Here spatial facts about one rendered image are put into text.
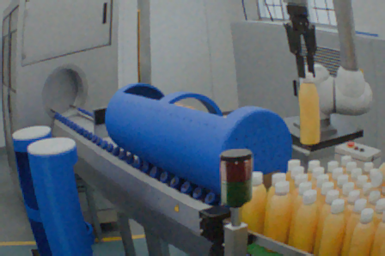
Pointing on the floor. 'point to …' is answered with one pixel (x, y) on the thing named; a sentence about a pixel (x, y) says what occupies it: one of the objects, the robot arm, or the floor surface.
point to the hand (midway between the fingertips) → (306, 66)
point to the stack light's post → (235, 240)
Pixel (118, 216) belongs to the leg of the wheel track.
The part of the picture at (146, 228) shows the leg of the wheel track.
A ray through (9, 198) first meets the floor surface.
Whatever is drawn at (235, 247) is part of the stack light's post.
